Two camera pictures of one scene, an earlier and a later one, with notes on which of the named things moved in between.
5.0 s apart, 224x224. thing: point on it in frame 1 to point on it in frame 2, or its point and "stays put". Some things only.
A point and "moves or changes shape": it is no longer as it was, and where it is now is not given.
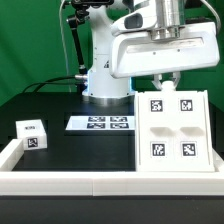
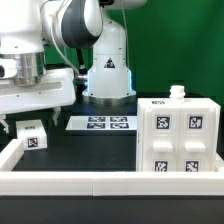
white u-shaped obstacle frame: (105, 183) stays put
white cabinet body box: (173, 130) moves or changes shape
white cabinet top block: (33, 134) stays put
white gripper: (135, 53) to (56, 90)
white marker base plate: (101, 123) stays put
